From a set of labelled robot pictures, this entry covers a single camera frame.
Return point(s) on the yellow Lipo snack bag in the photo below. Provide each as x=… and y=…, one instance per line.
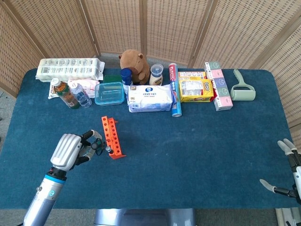
x=195, y=90

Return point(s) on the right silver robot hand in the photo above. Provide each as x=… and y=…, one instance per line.
x=298, y=176

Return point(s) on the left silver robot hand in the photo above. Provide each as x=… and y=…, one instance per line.
x=67, y=150

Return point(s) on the clear blue-rimmed food container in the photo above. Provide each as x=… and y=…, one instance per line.
x=109, y=94

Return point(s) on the pale green lint roller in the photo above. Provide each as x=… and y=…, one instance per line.
x=242, y=93

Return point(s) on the rattan folding screen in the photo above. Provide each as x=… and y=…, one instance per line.
x=117, y=23

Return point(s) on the white blue wet wipes pack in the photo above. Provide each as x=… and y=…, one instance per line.
x=150, y=99

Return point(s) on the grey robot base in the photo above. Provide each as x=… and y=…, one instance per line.
x=141, y=217

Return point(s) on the cream bottle with clear cap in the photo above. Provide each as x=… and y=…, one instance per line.
x=156, y=78

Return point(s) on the brown capybara plush toy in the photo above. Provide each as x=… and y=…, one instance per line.
x=136, y=66

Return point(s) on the white printed roll pack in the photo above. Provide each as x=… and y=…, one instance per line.
x=68, y=69

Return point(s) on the blue felt table cover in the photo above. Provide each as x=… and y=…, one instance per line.
x=188, y=153

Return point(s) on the clear water bottle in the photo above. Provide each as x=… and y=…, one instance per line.
x=81, y=95

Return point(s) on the blue plastic wrap roll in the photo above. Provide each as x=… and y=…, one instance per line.
x=175, y=94

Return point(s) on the orange test tube rack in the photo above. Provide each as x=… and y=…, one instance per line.
x=115, y=141

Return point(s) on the silver black precision screwdriver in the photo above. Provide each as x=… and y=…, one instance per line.
x=108, y=149

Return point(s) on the grey metal frame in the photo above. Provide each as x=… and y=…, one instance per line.
x=282, y=217

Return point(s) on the blue white spray can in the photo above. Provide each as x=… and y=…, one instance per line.
x=126, y=76

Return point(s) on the pastel tissue box pack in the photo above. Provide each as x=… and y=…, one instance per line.
x=221, y=94

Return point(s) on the dark green box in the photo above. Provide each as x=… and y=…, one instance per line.
x=113, y=78

